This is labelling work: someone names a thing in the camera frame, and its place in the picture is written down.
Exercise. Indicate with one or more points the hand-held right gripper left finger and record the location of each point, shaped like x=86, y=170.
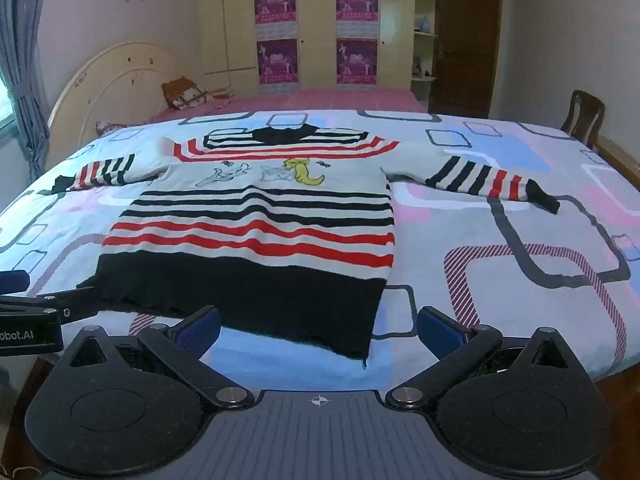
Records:
x=200, y=334

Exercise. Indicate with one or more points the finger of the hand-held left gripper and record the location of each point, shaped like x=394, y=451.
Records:
x=75, y=304
x=12, y=281

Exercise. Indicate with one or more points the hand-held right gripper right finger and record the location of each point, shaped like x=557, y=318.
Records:
x=440, y=334

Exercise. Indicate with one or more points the patterned bed blanket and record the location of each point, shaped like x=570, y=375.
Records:
x=500, y=270

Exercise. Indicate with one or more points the flat patterned pillow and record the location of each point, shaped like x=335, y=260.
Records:
x=111, y=127

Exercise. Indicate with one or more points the cream bed headboard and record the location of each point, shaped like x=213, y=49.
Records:
x=100, y=90

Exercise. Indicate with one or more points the grey curtain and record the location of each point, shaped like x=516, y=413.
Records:
x=25, y=60

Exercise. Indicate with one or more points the orange patterned pillow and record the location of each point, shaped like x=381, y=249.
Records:
x=182, y=94

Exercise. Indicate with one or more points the wooden chair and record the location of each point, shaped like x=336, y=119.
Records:
x=582, y=117

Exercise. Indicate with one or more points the pink bed sheet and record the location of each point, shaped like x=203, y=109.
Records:
x=325, y=100

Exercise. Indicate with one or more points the dark wooden door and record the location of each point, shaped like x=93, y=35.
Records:
x=467, y=45

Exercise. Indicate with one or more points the blue figurine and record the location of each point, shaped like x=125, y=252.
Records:
x=424, y=24

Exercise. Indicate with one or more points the cream wardrobe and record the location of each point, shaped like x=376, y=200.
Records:
x=315, y=25

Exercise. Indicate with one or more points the wooden bed frame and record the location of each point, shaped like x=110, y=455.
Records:
x=620, y=160

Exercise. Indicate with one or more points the purple wall poster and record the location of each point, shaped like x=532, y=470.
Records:
x=277, y=62
x=274, y=2
x=356, y=2
x=357, y=62

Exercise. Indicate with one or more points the cream wall shelf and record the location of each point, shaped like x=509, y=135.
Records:
x=425, y=50

